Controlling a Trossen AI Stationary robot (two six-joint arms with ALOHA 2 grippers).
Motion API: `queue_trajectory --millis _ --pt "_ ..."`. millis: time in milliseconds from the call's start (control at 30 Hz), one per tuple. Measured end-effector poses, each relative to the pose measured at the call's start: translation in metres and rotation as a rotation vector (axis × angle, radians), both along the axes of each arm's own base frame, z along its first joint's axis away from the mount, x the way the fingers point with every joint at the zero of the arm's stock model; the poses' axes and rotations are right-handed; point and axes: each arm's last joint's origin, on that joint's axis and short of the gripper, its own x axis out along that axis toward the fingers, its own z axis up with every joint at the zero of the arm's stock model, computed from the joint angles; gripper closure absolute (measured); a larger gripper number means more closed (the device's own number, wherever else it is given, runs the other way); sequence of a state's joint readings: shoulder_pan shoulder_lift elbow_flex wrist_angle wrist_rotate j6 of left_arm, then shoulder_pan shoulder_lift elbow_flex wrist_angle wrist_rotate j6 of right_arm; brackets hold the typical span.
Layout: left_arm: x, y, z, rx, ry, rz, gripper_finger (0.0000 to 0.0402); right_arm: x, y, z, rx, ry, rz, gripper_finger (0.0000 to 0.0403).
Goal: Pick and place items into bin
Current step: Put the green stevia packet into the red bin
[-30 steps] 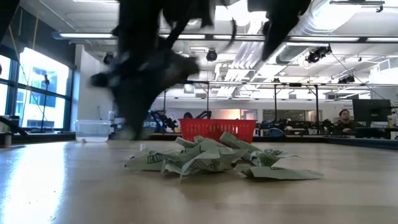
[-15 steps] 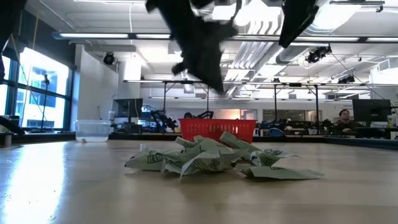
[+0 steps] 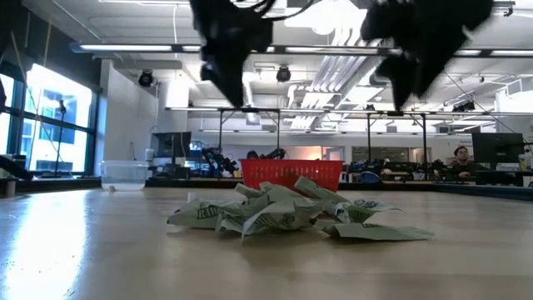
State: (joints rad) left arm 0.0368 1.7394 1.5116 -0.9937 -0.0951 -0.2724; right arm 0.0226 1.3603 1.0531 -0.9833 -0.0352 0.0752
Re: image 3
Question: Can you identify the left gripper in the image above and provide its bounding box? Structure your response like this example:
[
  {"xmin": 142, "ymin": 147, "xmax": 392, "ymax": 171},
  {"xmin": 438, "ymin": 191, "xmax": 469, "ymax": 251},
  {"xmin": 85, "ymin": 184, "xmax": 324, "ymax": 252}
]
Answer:
[{"xmin": 189, "ymin": 0, "xmax": 274, "ymax": 108}]

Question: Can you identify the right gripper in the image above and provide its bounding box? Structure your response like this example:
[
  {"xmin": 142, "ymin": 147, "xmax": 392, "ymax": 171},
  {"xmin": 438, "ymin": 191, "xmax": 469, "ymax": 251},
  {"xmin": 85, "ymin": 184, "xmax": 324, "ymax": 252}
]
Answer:
[{"xmin": 361, "ymin": 0, "xmax": 495, "ymax": 111}]

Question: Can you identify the red plastic basket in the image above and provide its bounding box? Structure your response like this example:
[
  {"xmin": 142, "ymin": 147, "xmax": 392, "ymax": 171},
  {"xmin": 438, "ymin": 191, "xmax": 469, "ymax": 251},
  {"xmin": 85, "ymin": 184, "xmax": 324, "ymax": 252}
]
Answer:
[{"xmin": 240, "ymin": 158, "xmax": 345, "ymax": 193}]

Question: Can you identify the white ceiling conduit bundle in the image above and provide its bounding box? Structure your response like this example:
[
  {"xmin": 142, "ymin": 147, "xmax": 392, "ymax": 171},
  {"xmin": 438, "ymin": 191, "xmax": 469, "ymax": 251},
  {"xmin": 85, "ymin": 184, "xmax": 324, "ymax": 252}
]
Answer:
[{"xmin": 291, "ymin": 24, "xmax": 386, "ymax": 131}]

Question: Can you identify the black computer monitor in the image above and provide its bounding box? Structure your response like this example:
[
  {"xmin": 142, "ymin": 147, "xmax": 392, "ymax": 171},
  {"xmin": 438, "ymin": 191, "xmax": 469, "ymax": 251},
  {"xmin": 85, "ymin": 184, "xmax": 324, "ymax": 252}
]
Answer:
[
  {"xmin": 472, "ymin": 132, "xmax": 526, "ymax": 166},
  {"xmin": 150, "ymin": 131, "xmax": 192, "ymax": 168}
]

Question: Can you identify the long overhead light bar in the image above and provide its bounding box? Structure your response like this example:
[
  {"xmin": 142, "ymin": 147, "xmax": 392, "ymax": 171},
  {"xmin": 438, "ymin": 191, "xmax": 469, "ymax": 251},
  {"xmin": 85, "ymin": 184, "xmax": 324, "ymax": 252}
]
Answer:
[{"xmin": 69, "ymin": 41, "xmax": 533, "ymax": 58}]

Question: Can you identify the blue chair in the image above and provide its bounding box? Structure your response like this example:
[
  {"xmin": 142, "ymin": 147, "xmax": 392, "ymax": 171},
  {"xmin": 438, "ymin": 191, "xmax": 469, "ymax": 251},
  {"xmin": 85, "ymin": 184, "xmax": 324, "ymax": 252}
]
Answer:
[{"xmin": 358, "ymin": 170, "xmax": 382, "ymax": 185}]

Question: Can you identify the clear plastic container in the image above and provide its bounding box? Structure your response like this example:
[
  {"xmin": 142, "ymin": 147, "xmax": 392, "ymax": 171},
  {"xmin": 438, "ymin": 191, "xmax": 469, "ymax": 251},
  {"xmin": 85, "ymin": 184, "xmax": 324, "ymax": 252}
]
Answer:
[{"xmin": 101, "ymin": 160, "xmax": 150, "ymax": 193}]

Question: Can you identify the black tripod stand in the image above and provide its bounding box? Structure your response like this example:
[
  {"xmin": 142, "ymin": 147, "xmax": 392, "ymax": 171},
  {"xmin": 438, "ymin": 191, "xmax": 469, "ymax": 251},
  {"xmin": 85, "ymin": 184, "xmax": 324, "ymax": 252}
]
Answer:
[{"xmin": 52, "ymin": 99, "xmax": 68, "ymax": 176}]

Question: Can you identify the large window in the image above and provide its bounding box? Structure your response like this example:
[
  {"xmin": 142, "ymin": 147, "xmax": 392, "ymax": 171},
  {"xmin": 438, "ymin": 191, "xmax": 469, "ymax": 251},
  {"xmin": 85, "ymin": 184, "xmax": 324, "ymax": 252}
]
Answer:
[{"xmin": 0, "ymin": 62, "xmax": 99, "ymax": 177}]

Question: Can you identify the black background rig frame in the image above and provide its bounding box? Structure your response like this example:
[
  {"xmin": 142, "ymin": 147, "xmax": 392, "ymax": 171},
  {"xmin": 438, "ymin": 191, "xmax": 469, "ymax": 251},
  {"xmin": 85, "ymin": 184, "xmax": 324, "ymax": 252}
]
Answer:
[
  {"xmin": 217, "ymin": 107, "xmax": 281, "ymax": 158},
  {"xmin": 366, "ymin": 110, "xmax": 428, "ymax": 164}
]

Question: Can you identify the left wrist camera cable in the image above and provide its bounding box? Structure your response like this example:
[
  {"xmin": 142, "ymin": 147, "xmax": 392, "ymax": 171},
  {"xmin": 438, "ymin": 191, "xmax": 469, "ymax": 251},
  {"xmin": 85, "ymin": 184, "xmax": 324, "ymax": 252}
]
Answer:
[{"xmin": 232, "ymin": 0, "xmax": 317, "ymax": 22}]

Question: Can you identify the black aluminium table frame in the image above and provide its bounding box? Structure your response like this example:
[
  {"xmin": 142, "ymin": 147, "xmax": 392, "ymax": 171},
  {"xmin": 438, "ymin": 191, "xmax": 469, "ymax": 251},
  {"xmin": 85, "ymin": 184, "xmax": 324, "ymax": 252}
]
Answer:
[{"xmin": 0, "ymin": 153, "xmax": 533, "ymax": 201}]

